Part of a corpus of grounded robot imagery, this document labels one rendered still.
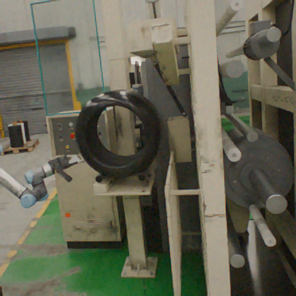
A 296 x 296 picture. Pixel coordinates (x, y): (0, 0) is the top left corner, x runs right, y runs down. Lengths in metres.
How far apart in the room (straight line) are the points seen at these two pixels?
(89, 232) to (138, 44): 1.92
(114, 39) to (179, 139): 0.83
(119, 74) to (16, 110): 9.60
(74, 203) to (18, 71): 9.02
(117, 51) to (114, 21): 0.21
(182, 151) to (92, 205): 1.08
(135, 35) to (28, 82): 9.98
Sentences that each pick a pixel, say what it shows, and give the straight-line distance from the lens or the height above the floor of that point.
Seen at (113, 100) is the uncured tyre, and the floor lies 1.39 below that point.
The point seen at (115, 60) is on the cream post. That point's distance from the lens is 2.29.
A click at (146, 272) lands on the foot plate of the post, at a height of 0.01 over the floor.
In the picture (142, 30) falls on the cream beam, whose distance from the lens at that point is 1.64.
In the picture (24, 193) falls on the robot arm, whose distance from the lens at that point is 1.84.
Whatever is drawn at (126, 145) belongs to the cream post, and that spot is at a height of 1.04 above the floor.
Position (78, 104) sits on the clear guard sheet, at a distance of 2.76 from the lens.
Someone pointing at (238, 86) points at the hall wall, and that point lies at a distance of 11.51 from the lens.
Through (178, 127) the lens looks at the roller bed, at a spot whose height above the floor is 1.15.
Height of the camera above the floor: 1.50
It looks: 9 degrees down
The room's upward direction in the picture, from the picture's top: 6 degrees counter-clockwise
